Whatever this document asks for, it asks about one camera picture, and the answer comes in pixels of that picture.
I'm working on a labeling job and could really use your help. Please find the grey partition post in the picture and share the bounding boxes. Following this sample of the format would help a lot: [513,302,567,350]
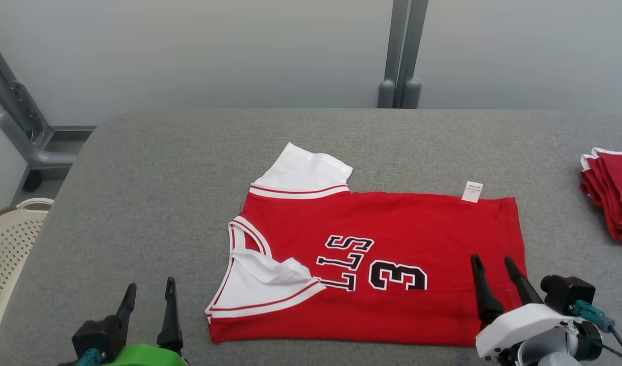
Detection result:
[377,0,409,109]
[400,0,429,109]

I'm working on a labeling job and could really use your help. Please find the red white basketball jersey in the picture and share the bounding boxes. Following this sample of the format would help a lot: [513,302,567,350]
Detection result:
[205,142,527,347]

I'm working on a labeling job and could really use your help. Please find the beige perforated laundry basket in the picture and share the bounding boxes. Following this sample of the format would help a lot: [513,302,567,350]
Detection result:
[0,198,55,349]

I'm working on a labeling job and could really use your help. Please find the teal camera connector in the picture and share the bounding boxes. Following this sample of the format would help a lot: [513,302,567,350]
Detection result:
[569,300,615,333]
[76,348,106,366]

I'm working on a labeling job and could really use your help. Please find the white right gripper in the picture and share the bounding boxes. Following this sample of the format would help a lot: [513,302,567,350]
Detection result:
[470,254,578,364]

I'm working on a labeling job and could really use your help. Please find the teal left camera connector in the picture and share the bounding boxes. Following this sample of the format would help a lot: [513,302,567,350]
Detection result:
[76,348,106,366]

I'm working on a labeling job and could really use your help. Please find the red shorts with white stripe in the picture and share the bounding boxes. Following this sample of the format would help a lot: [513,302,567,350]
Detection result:
[580,147,622,242]

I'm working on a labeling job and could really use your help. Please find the black caster wheel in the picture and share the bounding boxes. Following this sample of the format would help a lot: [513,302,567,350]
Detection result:
[22,170,43,193]

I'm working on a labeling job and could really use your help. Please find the grey metal partition base frame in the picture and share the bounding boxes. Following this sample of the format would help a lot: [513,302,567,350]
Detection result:
[0,28,97,176]

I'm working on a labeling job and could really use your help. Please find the teal right camera connector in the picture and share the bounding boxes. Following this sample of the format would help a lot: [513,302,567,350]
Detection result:
[569,300,615,333]

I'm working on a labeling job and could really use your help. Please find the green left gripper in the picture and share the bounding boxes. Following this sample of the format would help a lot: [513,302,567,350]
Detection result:
[105,277,188,366]

